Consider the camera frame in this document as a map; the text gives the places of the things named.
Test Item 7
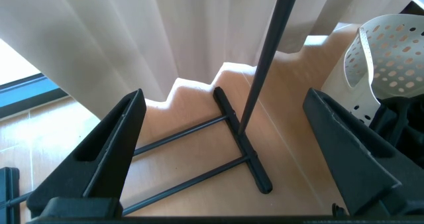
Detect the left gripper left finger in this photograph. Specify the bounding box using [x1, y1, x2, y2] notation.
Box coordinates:
[26, 88, 147, 219]

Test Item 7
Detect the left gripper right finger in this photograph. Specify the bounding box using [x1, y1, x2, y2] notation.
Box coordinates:
[302, 87, 424, 217]

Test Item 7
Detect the white laundry basket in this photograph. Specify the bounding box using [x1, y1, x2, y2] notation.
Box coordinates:
[320, 13, 424, 128]

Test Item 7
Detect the black clothes rack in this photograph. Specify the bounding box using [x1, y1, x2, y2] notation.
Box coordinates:
[0, 0, 303, 224]

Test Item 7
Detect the window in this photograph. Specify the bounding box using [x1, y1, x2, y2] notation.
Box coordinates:
[0, 38, 69, 119]

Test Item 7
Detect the beige curtain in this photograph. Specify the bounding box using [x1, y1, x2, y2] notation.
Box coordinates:
[0, 0, 424, 119]

